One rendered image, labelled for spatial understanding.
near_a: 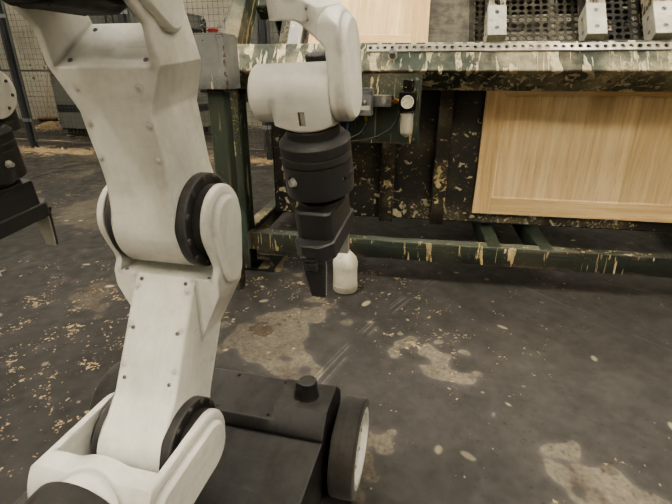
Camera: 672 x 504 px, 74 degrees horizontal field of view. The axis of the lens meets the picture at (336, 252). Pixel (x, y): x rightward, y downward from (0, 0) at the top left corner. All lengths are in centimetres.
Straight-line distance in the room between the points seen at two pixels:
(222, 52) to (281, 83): 109
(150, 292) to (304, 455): 40
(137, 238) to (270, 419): 44
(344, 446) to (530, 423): 55
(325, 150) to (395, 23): 135
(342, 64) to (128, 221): 38
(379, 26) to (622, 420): 146
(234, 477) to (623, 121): 180
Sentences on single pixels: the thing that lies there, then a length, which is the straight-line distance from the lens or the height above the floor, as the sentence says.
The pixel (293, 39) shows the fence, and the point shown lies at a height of 92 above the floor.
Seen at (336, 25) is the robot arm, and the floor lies 86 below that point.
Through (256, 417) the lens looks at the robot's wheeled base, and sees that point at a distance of 94.
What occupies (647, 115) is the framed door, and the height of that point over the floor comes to 66.
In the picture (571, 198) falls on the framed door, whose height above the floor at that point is 33.
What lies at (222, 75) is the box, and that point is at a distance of 161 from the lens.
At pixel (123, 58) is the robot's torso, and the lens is 63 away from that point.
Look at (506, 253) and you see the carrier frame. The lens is 186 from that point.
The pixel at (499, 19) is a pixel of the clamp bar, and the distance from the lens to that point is 178.
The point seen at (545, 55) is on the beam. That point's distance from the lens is 174.
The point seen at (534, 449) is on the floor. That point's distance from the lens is 123.
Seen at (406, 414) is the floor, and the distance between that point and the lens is 123.
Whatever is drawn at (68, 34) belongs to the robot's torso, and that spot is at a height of 86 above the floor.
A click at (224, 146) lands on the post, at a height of 57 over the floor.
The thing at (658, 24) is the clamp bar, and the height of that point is 95.
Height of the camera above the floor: 82
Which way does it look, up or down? 22 degrees down
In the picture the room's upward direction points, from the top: straight up
